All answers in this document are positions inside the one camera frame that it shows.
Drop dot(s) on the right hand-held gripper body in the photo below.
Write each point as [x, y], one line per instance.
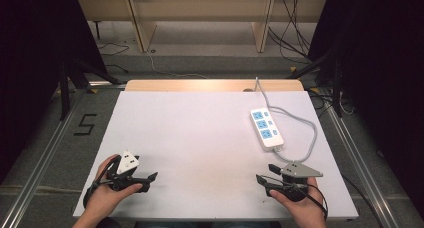
[295, 181]

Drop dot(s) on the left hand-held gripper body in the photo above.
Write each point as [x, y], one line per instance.
[126, 164]

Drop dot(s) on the person's right hand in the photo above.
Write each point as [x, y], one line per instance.
[303, 204]

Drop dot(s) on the person's left hand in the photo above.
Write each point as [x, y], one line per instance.
[110, 194]

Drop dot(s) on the white and blue power strip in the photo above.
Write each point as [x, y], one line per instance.
[266, 128]

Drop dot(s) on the white table cover sheet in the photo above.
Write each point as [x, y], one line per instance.
[200, 154]

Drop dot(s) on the black metal stand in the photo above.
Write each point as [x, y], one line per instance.
[333, 74]
[70, 84]

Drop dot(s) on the black curtain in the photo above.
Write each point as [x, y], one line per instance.
[33, 71]
[383, 71]

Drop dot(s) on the wooden shelf unit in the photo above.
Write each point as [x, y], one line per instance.
[200, 11]

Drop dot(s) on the aluminium floor rail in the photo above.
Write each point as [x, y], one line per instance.
[363, 168]
[36, 168]

